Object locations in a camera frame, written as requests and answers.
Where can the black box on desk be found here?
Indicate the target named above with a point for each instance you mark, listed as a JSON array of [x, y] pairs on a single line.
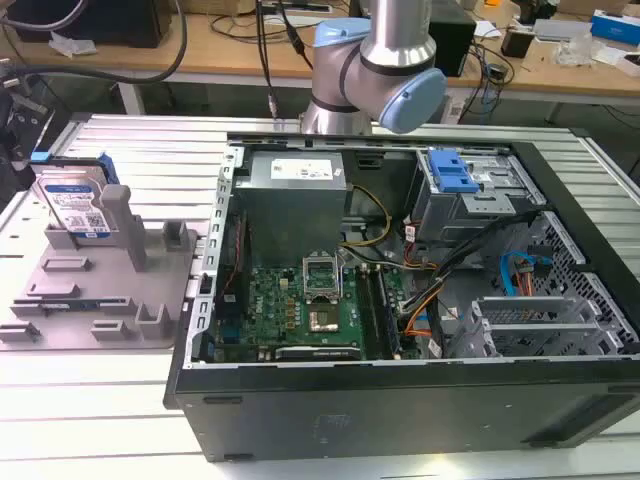
[[100, 22]]

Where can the black computer tower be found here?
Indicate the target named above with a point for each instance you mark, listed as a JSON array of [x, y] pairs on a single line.
[[452, 45]]

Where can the silver drive cage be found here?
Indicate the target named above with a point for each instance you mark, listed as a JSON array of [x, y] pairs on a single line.
[[475, 200]]

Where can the blue white cardboard box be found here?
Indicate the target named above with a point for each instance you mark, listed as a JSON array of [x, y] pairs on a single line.
[[616, 25]]

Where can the locking lever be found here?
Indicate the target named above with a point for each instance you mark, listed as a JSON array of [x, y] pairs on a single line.
[[342, 280]]

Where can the green motherboard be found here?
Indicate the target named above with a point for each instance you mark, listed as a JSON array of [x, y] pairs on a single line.
[[305, 310]]

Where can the blue drive bay latch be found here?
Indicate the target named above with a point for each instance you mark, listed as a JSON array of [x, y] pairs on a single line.
[[452, 172]]

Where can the wooden desk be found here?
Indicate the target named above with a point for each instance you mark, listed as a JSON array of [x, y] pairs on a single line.
[[250, 55]]

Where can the hard disk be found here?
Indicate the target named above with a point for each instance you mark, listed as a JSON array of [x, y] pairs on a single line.
[[75, 200]]

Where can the grey power supply unit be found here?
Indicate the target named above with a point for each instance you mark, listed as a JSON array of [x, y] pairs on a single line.
[[292, 205]]

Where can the small black box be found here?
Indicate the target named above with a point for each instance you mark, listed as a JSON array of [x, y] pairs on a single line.
[[516, 42]]

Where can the brown square chipset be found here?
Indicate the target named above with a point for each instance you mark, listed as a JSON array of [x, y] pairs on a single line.
[[324, 321]]

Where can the black equipment at edge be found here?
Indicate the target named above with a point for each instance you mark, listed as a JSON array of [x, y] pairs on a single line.
[[17, 135]]

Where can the silver disk bay cage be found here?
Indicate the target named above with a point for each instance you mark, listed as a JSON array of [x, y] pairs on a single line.
[[530, 327]]

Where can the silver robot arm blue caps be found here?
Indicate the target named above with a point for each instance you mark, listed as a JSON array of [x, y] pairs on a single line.
[[370, 65]]

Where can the grey parts rack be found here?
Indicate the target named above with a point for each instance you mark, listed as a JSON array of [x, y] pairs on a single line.
[[100, 295]]

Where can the black open PC case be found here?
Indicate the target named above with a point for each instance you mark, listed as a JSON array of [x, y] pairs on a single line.
[[380, 390]]

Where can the RAM stick on rack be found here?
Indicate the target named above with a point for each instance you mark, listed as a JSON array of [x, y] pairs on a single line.
[[70, 303]]

